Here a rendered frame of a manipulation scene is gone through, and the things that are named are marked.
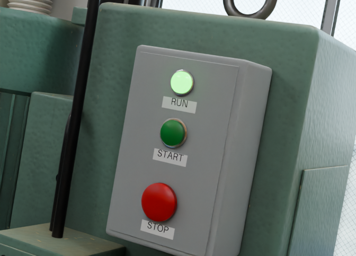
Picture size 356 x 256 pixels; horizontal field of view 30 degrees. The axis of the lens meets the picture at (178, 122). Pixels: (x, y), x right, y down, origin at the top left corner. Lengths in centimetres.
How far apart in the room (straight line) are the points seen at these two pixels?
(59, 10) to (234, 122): 202
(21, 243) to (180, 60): 21
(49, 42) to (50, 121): 10
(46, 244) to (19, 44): 26
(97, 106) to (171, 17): 11
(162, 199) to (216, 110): 8
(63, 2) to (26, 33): 173
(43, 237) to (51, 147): 14
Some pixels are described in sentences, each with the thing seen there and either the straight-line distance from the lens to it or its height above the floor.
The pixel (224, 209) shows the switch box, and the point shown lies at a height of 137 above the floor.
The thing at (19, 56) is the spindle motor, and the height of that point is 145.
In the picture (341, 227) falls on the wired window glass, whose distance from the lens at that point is 213.
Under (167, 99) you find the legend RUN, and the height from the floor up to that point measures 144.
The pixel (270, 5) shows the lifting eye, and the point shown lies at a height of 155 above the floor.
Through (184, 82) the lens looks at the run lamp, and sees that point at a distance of 51.
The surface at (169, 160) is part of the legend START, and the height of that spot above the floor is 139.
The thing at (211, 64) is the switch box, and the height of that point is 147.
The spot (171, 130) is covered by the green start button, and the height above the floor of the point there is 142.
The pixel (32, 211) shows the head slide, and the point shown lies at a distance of 73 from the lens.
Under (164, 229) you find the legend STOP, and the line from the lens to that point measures 52.
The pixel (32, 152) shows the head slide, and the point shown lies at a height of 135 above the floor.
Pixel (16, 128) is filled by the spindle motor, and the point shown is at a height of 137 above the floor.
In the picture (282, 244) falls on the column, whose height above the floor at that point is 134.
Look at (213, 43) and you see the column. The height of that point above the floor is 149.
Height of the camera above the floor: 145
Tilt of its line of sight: 3 degrees down
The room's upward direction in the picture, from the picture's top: 10 degrees clockwise
